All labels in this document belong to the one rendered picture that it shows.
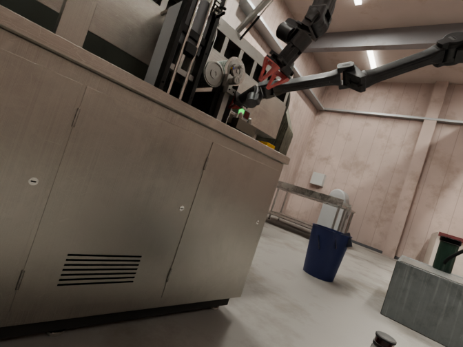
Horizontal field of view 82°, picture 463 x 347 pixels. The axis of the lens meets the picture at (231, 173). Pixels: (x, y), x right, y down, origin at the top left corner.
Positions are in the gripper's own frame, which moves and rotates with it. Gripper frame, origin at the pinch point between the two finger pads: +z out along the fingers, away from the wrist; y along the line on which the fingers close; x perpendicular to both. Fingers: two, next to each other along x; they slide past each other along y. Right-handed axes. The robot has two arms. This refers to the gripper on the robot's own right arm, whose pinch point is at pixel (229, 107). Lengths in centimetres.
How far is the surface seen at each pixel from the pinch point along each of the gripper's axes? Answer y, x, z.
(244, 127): 10.0, -9.8, -1.1
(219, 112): -10.6, -9.8, -2.0
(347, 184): 769, 180, 187
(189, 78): -37.0, -9.4, -10.5
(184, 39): -44.7, 1.4, -17.1
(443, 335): 185, -137, -37
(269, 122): 70, 29, 19
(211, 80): -18.4, 4.7, -4.8
